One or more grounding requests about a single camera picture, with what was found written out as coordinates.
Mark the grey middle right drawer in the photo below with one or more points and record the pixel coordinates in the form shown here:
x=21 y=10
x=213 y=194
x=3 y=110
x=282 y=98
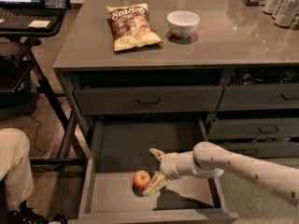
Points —
x=253 y=128

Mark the open grey middle drawer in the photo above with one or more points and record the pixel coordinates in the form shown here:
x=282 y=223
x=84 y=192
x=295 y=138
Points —
x=118 y=150

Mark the open laptop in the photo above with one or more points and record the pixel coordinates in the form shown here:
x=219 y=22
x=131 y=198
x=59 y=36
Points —
x=18 y=14

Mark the grey cabinet with countertop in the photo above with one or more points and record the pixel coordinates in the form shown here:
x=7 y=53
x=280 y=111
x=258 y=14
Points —
x=232 y=45

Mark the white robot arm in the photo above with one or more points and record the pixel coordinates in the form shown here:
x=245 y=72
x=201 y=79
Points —
x=207 y=160

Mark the black laptop stand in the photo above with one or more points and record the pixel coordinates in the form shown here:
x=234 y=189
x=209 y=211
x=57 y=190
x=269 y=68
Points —
x=24 y=59

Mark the black shoe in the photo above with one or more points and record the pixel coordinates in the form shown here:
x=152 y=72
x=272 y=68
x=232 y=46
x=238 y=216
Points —
x=26 y=215

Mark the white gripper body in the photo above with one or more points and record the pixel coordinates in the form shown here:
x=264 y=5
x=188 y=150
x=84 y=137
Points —
x=169 y=166

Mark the grey top left drawer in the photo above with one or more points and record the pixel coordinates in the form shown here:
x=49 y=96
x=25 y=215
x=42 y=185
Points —
x=136 y=100

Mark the smartphone on mount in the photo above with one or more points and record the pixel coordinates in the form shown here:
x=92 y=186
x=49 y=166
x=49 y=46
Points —
x=56 y=4

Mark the yellow sticky note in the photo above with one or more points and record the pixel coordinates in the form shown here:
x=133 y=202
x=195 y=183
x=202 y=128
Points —
x=38 y=24

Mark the sea salt chips bag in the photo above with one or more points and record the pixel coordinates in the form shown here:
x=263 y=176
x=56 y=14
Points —
x=131 y=27

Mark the person's leg beige trousers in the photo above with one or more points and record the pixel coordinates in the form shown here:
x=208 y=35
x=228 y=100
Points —
x=15 y=166

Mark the grey top right drawer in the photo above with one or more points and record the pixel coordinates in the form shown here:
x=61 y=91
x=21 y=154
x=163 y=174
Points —
x=260 y=97

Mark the grey bottom right drawer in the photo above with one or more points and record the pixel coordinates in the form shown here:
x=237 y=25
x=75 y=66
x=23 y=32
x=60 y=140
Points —
x=264 y=149

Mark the red apple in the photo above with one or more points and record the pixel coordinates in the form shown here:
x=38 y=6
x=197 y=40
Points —
x=141 y=179

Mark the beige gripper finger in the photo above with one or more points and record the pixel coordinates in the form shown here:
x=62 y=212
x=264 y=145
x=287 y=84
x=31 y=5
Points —
x=157 y=153
x=156 y=183

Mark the white can right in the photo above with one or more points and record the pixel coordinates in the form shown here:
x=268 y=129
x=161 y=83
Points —
x=286 y=13

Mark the white ceramic bowl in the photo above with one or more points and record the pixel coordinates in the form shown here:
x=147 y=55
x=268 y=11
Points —
x=182 y=23

